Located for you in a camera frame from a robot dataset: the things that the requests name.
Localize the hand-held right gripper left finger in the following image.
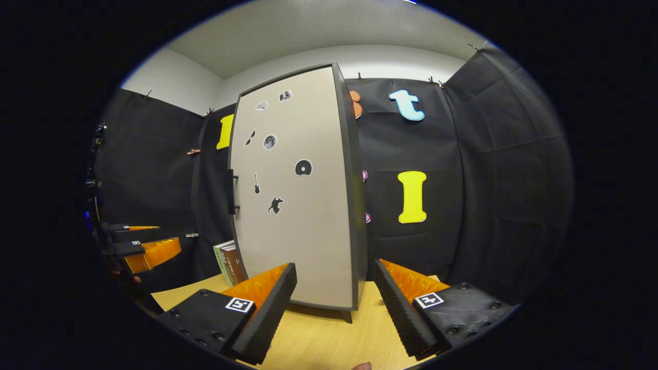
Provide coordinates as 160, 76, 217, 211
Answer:
154, 262, 298, 365

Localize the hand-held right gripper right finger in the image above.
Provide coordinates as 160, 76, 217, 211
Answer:
374, 258, 517, 360

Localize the beige cabinet door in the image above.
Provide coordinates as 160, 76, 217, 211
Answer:
228, 66, 356, 310

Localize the grey cabinet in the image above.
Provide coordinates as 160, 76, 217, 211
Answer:
234, 62, 369, 324

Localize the thick brown book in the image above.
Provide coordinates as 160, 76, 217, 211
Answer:
226, 244, 249, 286

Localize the thin brown book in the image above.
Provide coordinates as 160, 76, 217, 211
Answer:
221, 243, 234, 287

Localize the black equipment stand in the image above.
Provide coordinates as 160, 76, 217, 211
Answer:
85, 122, 108, 242

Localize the black backdrop cloth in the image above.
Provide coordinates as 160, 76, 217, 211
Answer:
93, 41, 575, 304

